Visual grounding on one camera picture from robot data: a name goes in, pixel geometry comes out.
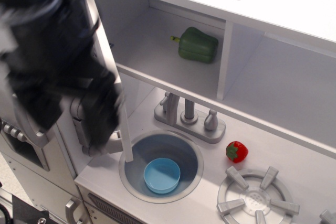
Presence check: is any round grey sink basin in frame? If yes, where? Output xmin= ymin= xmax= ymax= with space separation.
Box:
xmin=119 ymin=130 xmax=204 ymax=204

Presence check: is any grey toy faucet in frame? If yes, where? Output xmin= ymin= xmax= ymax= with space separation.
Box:
xmin=154 ymin=92 xmax=226 ymax=144

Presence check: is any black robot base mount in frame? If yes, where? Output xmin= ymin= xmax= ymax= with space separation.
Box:
xmin=1 ymin=195 xmax=54 ymax=223

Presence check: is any red toy strawberry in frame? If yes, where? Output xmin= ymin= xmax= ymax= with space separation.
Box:
xmin=226 ymin=141 xmax=249 ymax=163

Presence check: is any white microwave door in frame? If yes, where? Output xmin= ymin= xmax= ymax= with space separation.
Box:
xmin=85 ymin=0 xmax=133 ymax=162

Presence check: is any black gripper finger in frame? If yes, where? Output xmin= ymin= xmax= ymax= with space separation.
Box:
xmin=78 ymin=95 xmax=119 ymax=150
xmin=14 ymin=90 xmax=65 ymax=130

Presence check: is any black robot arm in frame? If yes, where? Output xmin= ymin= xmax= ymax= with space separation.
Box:
xmin=1 ymin=0 xmax=119 ymax=150

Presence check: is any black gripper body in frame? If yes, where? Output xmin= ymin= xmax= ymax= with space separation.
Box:
xmin=0 ymin=6 xmax=127 ymax=120

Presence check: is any grey oven door handle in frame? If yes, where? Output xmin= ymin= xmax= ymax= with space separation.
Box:
xmin=65 ymin=200 xmax=83 ymax=224

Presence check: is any green toy bell pepper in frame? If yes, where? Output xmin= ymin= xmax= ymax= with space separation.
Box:
xmin=170 ymin=27 xmax=219 ymax=63

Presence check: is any white toy kitchen cabinet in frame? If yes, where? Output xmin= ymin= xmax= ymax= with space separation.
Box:
xmin=1 ymin=0 xmax=335 ymax=223

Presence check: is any grey fridge door handle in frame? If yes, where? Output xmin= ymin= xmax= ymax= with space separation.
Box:
xmin=14 ymin=102 xmax=49 ymax=148

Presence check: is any light blue bowl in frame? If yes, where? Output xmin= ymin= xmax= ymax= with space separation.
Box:
xmin=143 ymin=158 xmax=181 ymax=194

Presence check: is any grey toy stove burner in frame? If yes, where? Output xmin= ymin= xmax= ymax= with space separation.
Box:
xmin=217 ymin=166 xmax=300 ymax=223

